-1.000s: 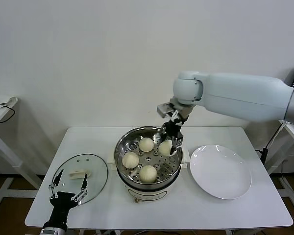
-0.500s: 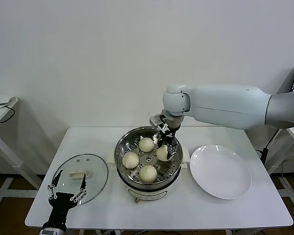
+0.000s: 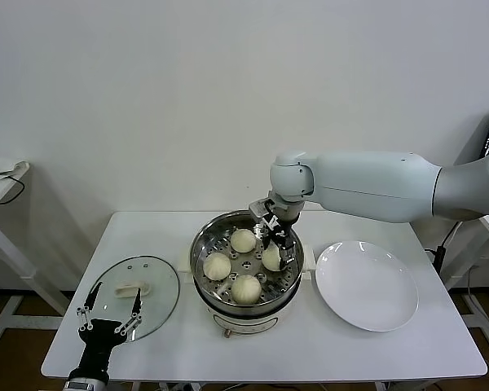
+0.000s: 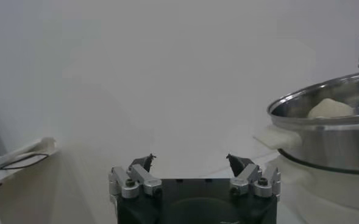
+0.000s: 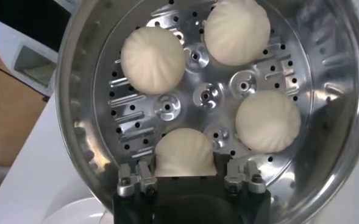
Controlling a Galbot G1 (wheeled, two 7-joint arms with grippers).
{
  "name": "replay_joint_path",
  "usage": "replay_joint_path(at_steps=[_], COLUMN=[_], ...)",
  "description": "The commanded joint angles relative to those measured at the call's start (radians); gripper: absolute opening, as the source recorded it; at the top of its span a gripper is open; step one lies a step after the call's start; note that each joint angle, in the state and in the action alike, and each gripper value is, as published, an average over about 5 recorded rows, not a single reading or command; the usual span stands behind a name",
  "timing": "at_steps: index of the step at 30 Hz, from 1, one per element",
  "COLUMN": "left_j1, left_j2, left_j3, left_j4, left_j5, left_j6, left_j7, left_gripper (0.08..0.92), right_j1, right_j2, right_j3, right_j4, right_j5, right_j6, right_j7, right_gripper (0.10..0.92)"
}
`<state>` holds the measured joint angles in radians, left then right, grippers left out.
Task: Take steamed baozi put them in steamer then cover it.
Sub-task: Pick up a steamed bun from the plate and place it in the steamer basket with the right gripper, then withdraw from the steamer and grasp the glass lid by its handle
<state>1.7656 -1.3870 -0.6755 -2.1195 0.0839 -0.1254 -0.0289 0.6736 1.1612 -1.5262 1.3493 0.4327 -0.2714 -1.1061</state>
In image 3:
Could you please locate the thin black cable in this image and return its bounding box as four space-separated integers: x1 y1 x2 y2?
0 173 26 206

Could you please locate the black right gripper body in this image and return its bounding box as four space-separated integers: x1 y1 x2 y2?
262 211 298 245

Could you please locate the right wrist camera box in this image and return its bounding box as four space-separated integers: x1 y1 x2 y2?
248 198 276 219

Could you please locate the white round plate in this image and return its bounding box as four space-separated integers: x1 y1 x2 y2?
315 239 420 333

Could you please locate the round glass lid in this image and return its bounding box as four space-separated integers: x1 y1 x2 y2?
85 255 181 342

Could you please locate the black power adapter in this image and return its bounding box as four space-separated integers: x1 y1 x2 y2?
431 243 448 270

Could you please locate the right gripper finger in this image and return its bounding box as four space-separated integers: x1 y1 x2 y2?
280 241 297 273
256 225 275 251

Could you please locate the stainless steel steamer basket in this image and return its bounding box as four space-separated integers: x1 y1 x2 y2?
177 209 315 306

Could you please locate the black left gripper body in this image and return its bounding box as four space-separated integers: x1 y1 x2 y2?
77 319 126 376

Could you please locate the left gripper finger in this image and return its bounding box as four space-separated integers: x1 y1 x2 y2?
113 286 143 336
76 280 105 332

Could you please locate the white steamed baozi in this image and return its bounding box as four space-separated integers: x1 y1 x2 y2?
231 275 262 305
230 228 258 253
203 252 232 282
261 243 286 273

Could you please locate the white cloth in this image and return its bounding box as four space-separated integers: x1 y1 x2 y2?
0 156 29 182

